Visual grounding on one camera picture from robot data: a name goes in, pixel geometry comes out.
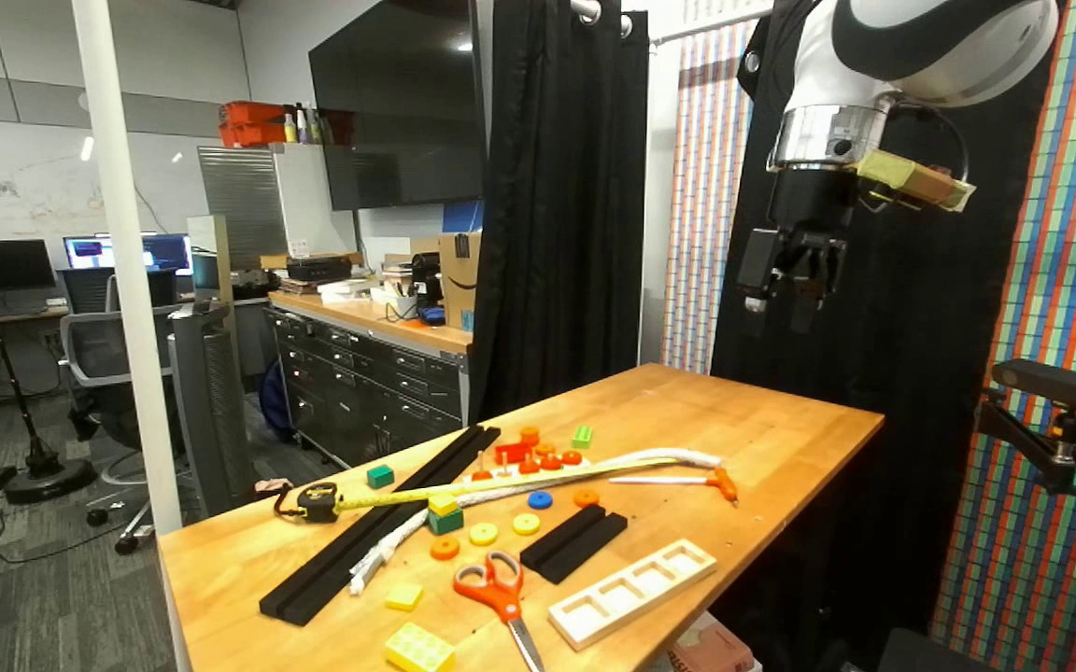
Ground black rectangular tray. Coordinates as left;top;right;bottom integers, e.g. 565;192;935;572
517;502;631;590

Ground black office chair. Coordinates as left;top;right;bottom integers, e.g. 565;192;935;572
57;305;176;555

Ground wooden compartment tray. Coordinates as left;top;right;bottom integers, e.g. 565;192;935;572
544;536;722;657

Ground tan wrist camera block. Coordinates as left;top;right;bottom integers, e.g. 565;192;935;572
852;147;979;215

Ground multicolour patterned backdrop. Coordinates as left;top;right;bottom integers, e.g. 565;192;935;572
927;0;1076;672

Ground tall grey office chair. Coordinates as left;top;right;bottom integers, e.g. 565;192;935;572
164;294;262;518

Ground numbered wooden peg board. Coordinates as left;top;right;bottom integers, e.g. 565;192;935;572
466;424;592;485

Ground black backdrop curtain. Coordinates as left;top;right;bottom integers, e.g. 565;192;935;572
711;0;1064;672

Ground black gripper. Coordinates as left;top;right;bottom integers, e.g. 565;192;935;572
735;166;868;335

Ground yellow toy brick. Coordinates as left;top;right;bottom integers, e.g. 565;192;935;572
376;621;456;672

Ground white vertical pole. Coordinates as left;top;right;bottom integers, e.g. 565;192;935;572
67;0;191;536

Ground grey upright panel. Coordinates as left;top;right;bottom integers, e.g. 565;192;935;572
196;147;362;274

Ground red toy brick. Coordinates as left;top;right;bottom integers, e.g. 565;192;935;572
491;436;538;468

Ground white braided rope sleeve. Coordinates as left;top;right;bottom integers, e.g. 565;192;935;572
342;444;726;597

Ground red toolbox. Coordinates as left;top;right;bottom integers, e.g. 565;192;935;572
212;102;290;153

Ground narrow patterned curtain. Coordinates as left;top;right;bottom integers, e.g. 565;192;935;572
663;16;757;377

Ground monitor with blue screen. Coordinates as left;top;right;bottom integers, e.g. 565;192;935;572
60;230;121;276
139;227;197;281

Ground dark drawer workbench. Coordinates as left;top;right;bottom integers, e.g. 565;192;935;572
265;288;477;472

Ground black tripod stand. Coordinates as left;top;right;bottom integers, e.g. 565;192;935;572
0;276;100;507

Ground large black wall screen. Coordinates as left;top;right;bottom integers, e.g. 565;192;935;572
308;0;491;214

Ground cardboard box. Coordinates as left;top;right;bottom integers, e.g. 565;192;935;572
438;227;486;331

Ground orange handled hand tool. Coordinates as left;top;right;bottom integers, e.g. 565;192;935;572
643;464;742;507

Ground orange handled scissors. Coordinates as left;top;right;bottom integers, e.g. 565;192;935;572
448;548;549;672

